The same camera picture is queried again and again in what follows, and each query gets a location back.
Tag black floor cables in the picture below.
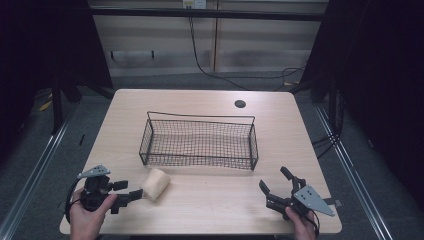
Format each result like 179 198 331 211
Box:
311 131 341 160

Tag black curtain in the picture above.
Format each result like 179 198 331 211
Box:
299 0 424 211
0 0 114 164

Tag black wire mesh basket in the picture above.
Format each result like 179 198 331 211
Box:
138 110 260 171

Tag person's left hand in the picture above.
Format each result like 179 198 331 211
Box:
69 188 118 240

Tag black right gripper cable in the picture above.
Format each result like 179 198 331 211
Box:
308 213 321 238

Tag metal floor rail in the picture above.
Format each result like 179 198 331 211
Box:
314 105 396 240
0 106 76 240

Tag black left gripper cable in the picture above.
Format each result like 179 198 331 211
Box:
64 178 83 225

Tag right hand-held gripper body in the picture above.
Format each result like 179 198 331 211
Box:
265 185 336 222

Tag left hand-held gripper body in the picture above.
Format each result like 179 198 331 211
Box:
77 164 118 213

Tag black wall cable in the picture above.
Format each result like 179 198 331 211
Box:
187 15 306 92

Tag white wall socket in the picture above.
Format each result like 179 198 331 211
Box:
182 0 208 10

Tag yellow floor tape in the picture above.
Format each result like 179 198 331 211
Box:
38 98 54 113

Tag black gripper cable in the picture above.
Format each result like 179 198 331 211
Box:
64 178 83 225
308 213 321 238

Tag black horizontal bar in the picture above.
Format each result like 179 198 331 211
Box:
89 7 329 23

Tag person's right hand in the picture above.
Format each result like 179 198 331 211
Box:
285 206 317 240

